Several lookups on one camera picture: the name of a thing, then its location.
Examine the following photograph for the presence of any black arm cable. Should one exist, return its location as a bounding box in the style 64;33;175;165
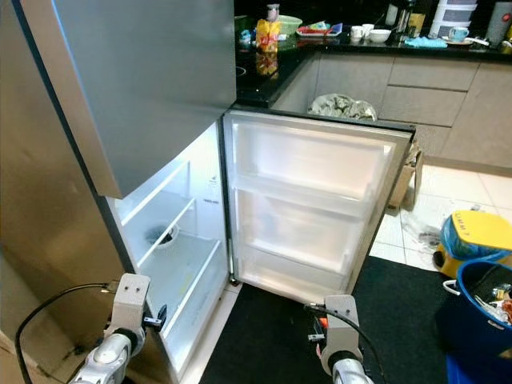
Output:
303;302;390;384
14;282;122;384

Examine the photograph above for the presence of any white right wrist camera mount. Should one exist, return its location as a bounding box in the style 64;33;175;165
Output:
322;294;362;358

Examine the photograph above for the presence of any grey fridge body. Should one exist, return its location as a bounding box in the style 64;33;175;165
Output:
0;0;229;384

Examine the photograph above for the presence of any small dark bowl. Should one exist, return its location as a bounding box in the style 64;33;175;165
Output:
146;224;182;250

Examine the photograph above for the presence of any teal mug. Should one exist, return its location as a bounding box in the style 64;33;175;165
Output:
447;26;472;43

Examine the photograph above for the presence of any glass fridge shelf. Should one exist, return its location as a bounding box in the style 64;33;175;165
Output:
128;198;197;265

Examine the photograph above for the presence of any grey green cloth pile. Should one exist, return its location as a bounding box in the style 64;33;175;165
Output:
307;93;379;123

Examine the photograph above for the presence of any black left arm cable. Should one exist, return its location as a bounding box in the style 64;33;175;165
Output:
14;282;122;384

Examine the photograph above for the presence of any dark floor mat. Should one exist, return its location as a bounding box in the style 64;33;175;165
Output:
198;255;461;384

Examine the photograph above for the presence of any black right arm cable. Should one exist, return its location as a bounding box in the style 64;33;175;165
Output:
303;302;390;384

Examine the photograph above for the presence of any orange yellow snack bag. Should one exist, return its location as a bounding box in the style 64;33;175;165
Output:
254;4;283;54

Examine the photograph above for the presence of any tall fridge door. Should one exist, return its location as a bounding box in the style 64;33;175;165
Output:
221;107;418;306

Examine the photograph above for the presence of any white striped container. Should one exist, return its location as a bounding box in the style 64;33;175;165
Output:
430;0;479;39

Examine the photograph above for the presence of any yellow and blue container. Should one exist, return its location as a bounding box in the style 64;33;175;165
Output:
433;209;512;280

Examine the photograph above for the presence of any blue cloth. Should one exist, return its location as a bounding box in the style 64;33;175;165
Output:
403;36;448;50

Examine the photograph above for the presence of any black kitchen counter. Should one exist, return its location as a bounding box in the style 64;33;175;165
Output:
234;20;512;110

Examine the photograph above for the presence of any clear fridge crisper drawer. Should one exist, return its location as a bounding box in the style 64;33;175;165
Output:
140;238;229;377

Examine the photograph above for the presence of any blue bucket white handle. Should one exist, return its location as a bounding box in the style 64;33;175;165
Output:
435;253;512;384

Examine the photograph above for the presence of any dark countertop appliance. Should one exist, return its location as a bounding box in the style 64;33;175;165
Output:
383;0;430;38

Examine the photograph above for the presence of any green bowl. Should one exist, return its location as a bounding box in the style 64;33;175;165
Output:
277;14;304;36

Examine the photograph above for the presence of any red tray with items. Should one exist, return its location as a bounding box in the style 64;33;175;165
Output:
295;22;344;40

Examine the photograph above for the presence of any grey freezer door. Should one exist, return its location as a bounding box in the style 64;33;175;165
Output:
12;0;238;200

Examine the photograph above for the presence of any white fridge door shelf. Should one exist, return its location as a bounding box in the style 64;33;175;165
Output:
230;237;365;279
230;268;353;305
230;170;391;221

